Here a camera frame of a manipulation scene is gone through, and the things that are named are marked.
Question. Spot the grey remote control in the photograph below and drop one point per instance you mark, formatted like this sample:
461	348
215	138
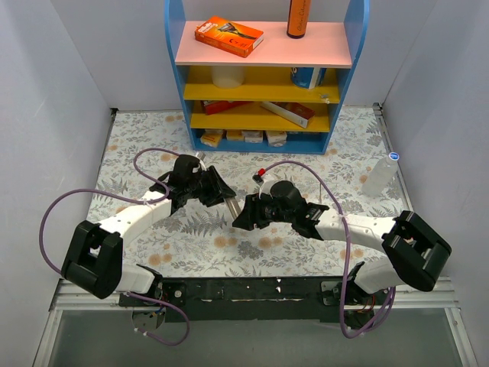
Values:
233	207

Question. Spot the white soap box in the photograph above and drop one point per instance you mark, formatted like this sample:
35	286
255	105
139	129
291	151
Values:
276	138

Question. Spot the red white long box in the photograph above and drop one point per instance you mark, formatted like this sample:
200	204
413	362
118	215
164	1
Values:
294	112

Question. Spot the orange bottle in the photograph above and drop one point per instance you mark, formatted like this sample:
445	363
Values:
298	18

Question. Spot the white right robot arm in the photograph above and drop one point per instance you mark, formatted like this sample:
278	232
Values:
414	253

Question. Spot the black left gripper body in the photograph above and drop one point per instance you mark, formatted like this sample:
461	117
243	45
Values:
208	185

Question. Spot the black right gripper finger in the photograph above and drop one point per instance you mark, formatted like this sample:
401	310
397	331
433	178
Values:
253	210
243	223

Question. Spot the floral tablecloth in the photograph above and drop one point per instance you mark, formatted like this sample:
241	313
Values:
199	241

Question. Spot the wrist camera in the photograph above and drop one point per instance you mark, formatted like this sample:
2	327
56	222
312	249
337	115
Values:
263	179
200	155

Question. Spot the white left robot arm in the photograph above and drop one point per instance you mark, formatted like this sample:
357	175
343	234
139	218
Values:
95	257

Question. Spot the white cup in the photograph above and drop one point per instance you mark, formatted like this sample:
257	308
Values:
227	77

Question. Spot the yellow soap box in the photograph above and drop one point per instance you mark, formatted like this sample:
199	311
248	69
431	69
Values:
212	137

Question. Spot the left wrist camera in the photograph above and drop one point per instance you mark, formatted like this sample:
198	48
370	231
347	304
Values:
200	155

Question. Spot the blue shelf unit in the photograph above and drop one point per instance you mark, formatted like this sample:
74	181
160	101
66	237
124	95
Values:
336	46

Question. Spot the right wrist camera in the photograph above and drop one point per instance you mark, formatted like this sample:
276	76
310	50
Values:
263	179

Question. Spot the blue white can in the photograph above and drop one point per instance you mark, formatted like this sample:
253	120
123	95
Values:
307	77

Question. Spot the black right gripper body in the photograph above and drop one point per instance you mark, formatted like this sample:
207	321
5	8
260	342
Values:
258	210

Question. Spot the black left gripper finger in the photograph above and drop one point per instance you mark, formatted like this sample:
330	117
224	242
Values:
219	186
213	200

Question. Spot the clear plastic water bottle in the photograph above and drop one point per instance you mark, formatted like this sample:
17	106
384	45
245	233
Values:
380	176

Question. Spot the orange razor box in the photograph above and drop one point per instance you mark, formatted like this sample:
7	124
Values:
229	36

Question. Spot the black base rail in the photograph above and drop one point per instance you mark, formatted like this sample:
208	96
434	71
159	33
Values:
271	298

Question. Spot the red box left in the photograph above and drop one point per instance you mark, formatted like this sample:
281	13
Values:
211	107

